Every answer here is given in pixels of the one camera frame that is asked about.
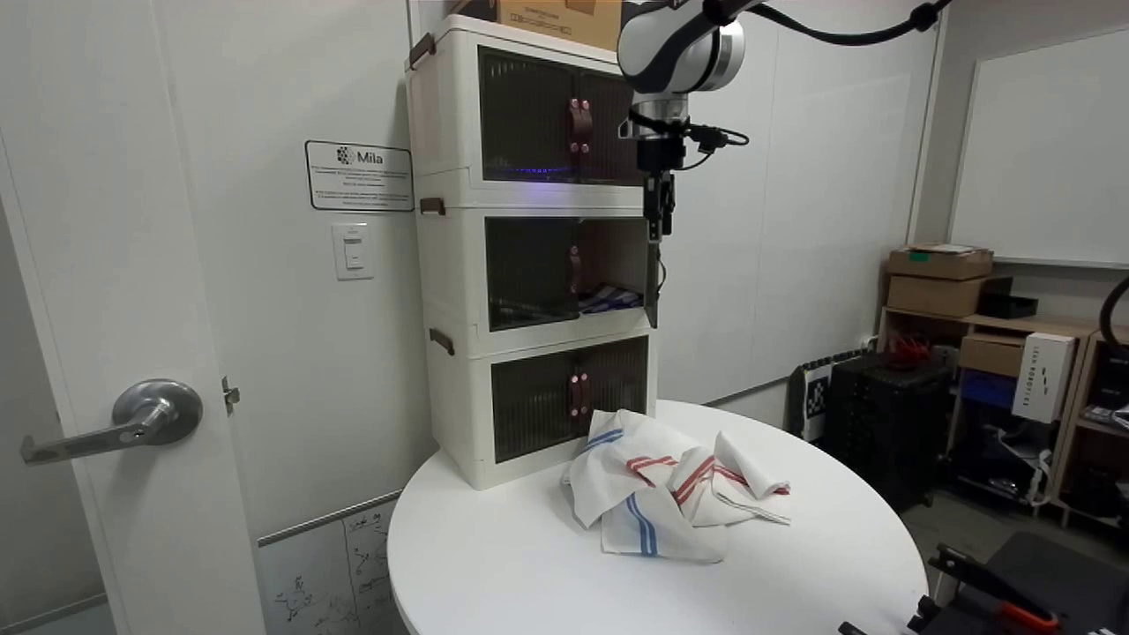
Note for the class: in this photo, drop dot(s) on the white striped dish towel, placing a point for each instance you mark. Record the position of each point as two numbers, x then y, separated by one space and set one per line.
652 493

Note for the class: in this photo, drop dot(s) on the cardboard box on shelf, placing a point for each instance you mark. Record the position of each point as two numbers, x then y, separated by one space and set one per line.
936 280

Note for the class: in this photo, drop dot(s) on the wooden shelf unit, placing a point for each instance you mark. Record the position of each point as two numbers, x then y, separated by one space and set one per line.
1016 420

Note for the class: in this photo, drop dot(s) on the cardboard box atop cabinet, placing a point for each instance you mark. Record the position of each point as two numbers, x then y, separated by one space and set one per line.
595 24

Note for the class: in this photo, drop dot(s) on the black cabinet on floor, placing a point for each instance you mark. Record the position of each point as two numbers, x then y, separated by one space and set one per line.
885 426

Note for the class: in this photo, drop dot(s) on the silver door lever handle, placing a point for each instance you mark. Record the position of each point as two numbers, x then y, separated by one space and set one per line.
155 412

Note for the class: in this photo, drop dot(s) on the black red tool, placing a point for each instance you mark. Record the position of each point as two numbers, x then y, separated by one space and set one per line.
975 600

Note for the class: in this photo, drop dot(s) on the white product box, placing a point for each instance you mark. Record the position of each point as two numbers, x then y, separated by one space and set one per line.
1042 376

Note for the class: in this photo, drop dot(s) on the white door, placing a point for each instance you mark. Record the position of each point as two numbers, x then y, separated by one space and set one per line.
108 245

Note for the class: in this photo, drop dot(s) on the white wall sign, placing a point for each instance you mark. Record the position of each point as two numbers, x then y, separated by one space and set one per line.
356 177

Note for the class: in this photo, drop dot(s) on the white stacked storage cabinet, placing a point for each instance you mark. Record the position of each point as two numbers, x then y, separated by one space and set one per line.
531 245

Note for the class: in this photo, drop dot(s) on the white light switch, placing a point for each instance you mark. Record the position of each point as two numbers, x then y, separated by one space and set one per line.
349 253

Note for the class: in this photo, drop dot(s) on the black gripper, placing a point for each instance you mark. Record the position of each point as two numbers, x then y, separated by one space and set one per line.
659 148

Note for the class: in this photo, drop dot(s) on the smoked translucent cabinet door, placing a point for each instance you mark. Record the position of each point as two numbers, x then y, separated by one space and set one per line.
652 261

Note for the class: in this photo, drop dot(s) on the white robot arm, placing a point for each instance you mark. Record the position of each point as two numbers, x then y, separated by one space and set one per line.
665 53

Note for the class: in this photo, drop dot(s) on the white whiteboard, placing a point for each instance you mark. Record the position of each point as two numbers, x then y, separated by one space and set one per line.
1046 153

